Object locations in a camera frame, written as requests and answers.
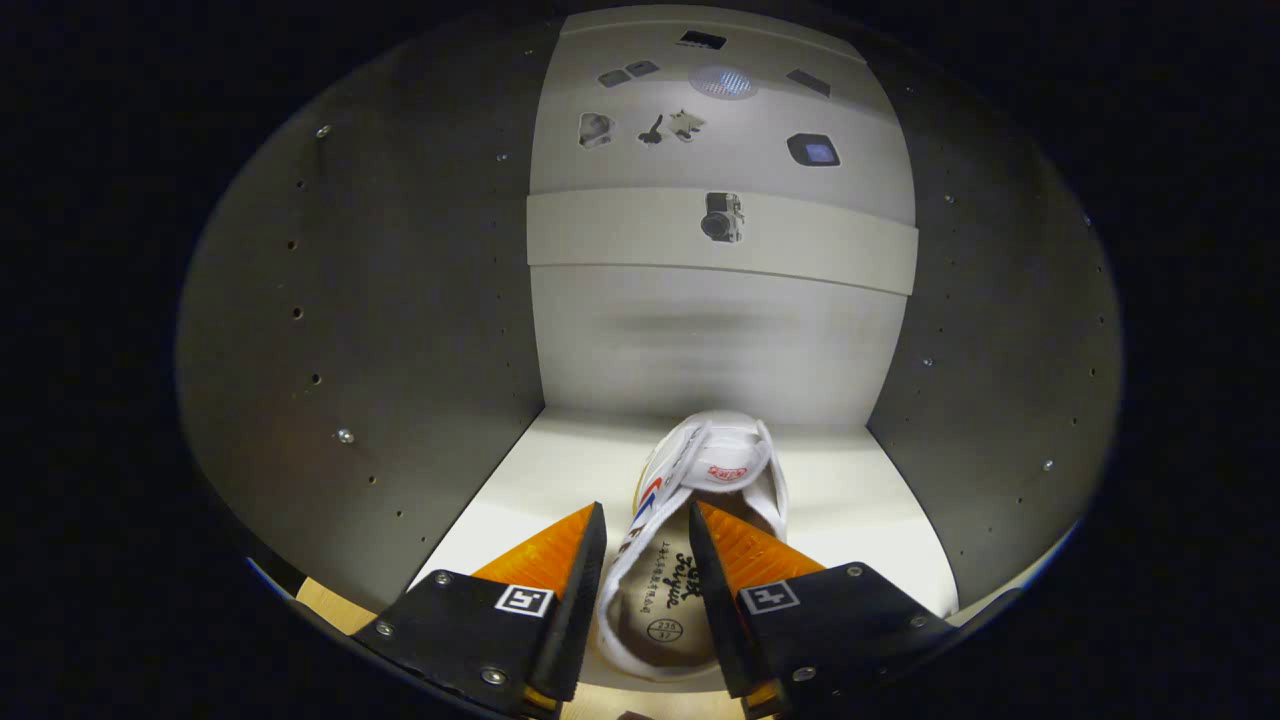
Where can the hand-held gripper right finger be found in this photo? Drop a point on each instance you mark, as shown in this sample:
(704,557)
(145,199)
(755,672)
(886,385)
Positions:
(715,610)

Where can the dark grey shoe cabinet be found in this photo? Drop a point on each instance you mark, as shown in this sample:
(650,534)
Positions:
(400,300)

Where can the white canvas shoe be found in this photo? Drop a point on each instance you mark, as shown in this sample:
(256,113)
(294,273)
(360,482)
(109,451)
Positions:
(655,610)

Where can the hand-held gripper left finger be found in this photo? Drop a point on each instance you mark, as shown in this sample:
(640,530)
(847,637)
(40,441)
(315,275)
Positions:
(580,600)

